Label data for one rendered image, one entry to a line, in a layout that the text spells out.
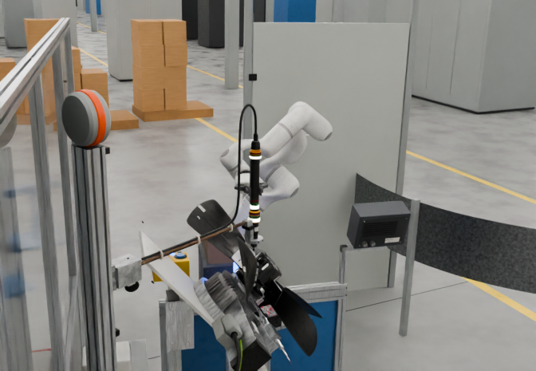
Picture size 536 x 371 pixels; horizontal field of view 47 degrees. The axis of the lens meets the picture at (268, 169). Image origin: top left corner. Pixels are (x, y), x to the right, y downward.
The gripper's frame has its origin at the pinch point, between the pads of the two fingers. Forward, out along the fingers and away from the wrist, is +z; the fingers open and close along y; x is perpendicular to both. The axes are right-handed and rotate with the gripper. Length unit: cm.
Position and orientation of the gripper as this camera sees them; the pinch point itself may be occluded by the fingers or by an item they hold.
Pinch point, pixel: (254, 191)
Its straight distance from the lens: 239.6
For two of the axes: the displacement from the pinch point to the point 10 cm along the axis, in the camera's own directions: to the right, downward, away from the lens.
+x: 0.2, -9.6, -2.9
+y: -9.7, 0.5, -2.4
